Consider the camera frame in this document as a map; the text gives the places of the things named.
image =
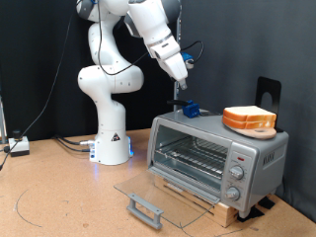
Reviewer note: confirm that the silver toaster oven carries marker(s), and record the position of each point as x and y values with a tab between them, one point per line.
263	161

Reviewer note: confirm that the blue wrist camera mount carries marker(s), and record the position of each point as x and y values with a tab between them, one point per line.
187	61

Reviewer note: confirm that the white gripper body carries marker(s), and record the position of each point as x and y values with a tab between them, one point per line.
173	64

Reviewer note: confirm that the black foam pad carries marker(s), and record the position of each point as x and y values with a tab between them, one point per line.
250	214
267	202

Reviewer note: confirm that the grey emergency stop box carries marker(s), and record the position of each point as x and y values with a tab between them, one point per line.
19	144

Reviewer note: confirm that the black fabric curtain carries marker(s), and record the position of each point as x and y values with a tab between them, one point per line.
26	49

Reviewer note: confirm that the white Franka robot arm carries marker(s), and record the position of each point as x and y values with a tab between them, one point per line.
108	131

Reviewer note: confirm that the spatula with blue grip block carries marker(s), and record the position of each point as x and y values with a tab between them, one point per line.
191	110

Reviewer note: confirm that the grey fabric curtain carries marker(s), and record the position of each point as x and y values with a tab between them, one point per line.
247	39

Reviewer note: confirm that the silver oven knob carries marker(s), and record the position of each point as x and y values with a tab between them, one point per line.
236	172
232	193

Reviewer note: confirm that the round wooden board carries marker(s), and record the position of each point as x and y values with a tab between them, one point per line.
260	133

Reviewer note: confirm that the metal stand leg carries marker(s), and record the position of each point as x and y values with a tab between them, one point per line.
2	121

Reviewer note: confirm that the black metal bookend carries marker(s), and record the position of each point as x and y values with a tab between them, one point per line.
275	87

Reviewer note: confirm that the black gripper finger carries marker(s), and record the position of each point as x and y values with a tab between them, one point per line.
183	85

